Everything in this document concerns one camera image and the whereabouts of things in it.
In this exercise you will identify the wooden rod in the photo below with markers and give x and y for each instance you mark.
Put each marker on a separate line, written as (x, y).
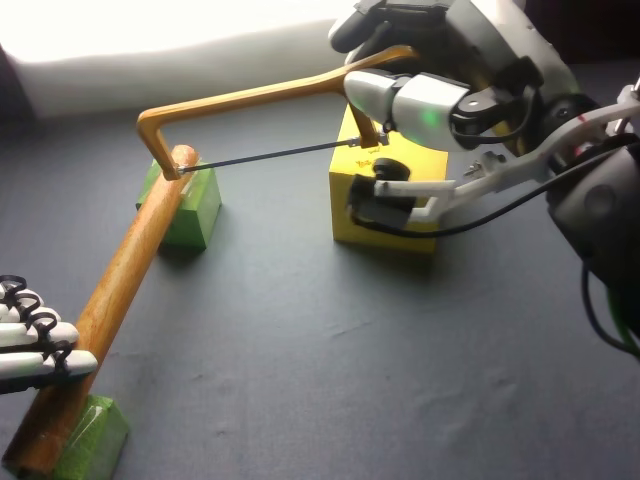
(125, 270)

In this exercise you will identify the large yellow block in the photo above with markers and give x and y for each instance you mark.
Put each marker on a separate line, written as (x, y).
(390, 245)

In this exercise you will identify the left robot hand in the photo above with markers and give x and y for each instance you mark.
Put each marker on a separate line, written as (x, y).
(30, 365)

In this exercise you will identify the green block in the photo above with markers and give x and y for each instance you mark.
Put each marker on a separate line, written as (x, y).
(95, 440)
(195, 215)

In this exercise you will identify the grey table cloth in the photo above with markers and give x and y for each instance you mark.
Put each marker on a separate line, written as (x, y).
(320, 350)

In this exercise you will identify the white panel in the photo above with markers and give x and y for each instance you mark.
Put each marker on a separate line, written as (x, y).
(175, 70)

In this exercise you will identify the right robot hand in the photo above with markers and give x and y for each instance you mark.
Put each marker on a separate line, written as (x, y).
(500, 35)

